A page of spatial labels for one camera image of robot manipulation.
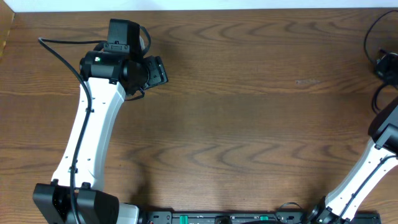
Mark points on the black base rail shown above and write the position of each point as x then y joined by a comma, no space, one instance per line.
283,215

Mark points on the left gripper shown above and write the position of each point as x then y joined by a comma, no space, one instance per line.
158,72

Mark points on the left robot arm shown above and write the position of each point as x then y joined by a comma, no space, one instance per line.
75,193

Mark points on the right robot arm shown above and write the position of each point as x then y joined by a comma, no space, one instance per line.
379,157

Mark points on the cardboard box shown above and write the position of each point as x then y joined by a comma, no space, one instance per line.
6,20

